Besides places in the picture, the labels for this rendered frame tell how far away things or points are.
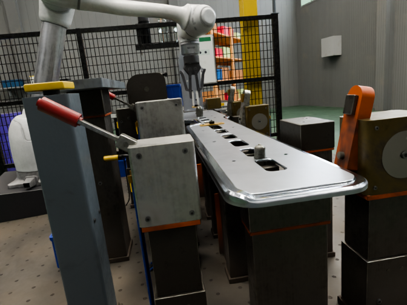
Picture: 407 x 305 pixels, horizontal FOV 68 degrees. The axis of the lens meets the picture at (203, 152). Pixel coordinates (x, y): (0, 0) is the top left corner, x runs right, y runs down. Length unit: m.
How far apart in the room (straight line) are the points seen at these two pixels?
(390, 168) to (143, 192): 0.37
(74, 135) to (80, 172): 0.06
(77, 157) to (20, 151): 0.85
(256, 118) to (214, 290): 0.63
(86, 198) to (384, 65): 9.41
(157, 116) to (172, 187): 0.27
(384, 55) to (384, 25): 0.76
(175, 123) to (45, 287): 0.50
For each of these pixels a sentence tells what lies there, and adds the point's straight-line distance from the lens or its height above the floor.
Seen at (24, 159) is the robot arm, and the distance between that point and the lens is 1.37.
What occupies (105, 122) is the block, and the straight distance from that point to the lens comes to 0.77.
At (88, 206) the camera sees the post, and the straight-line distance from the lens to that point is 0.56.
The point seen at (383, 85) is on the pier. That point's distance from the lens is 9.73.
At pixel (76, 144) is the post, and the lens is 0.53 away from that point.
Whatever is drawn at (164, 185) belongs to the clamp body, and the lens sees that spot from 0.42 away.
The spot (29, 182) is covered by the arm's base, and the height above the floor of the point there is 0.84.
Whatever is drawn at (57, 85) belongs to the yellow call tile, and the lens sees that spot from 0.53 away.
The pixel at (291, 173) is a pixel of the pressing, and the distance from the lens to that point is 0.44.
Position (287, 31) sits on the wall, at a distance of 13.19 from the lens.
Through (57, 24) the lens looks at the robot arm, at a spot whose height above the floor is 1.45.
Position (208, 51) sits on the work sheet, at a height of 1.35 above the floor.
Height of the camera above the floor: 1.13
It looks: 12 degrees down
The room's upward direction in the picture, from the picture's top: 6 degrees counter-clockwise
